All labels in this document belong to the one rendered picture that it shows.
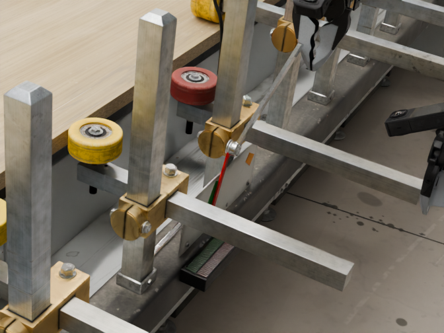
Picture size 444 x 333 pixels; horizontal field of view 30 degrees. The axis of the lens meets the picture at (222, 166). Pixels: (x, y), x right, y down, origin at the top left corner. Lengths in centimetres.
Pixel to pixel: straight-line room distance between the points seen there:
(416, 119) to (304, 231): 141
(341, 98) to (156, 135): 85
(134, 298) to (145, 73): 36
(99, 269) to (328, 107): 68
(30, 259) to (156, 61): 29
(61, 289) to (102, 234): 45
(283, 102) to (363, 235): 115
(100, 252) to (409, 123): 57
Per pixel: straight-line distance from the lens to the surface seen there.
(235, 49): 128
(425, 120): 125
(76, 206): 146
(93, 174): 125
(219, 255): 134
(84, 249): 146
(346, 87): 193
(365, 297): 243
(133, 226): 115
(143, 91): 108
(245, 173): 147
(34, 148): 87
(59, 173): 137
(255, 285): 238
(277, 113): 159
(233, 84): 131
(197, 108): 141
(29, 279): 97
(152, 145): 110
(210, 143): 134
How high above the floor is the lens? 154
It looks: 33 degrees down
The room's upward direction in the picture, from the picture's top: 8 degrees clockwise
